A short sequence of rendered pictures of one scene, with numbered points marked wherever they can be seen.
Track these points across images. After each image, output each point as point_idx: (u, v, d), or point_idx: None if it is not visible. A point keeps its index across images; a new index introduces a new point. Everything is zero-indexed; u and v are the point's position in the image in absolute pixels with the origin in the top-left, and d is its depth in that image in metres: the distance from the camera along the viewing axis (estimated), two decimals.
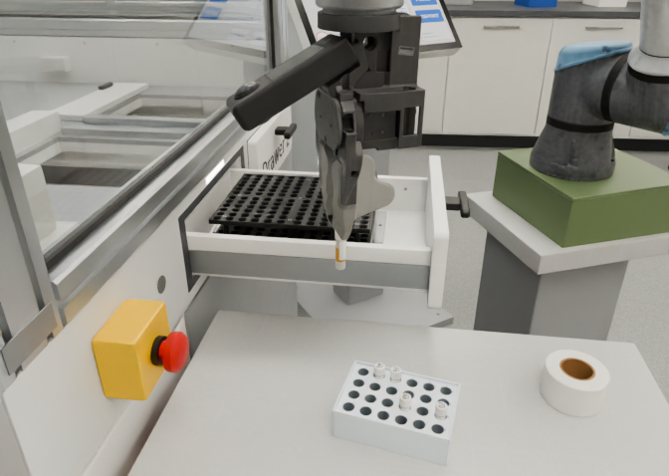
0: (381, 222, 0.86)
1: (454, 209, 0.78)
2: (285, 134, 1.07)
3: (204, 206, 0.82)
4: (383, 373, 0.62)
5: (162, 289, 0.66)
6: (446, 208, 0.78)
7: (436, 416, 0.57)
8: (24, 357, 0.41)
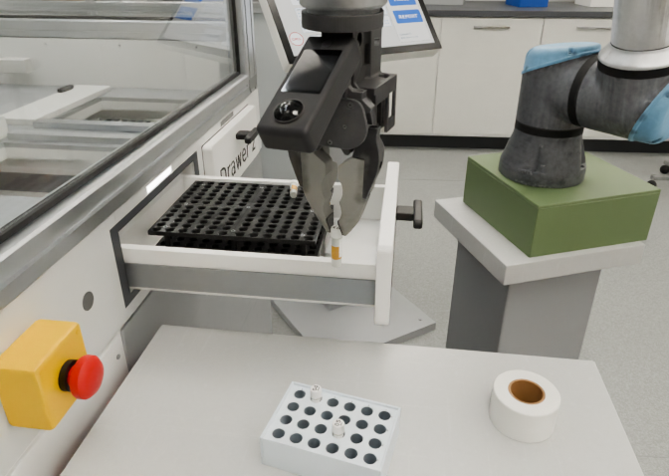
0: None
1: (407, 219, 0.74)
2: (245, 139, 1.03)
3: (148, 215, 0.79)
4: (320, 396, 0.58)
5: (90, 306, 0.62)
6: (399, 218, 0.74)
7: (338, 241, 0.56)
8: None
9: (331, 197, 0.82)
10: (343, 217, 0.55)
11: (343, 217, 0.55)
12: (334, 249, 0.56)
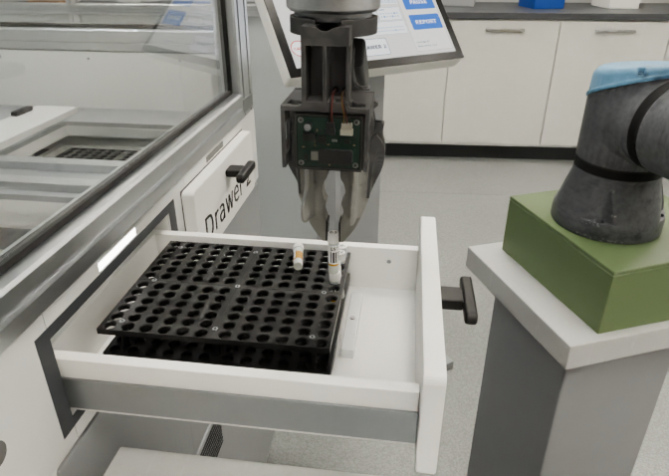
0: (354, 313, 0.62)
1: (455, 308, 0.54)
2: (237, 178, 0.83)
3: (104, 296, 0.59)
4: (333, 281, 0.58)
5: None
6: (443, 307, 0.54)
7: None
8: None
9: (347, 268, 0.62)
10: (327, 224, 0.54)
11: (327, 225, 0.54)
12: (339, 277, 0.61)
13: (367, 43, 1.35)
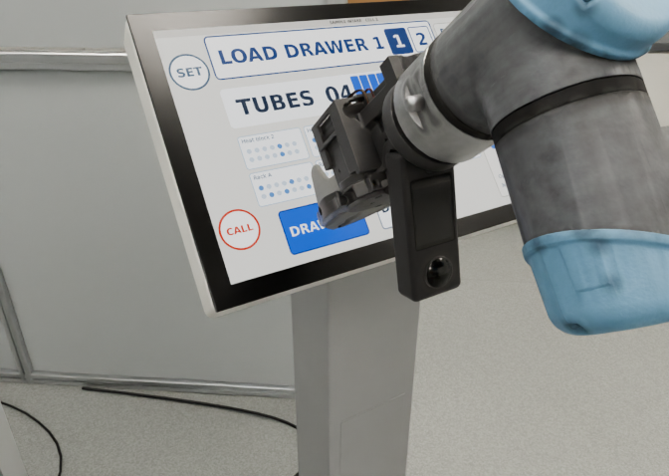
0: None
1: None
2: None
3: None
4: None
5: None
6: None
7: None
8: None
9: None
10: None
11: None
12: None
13: None
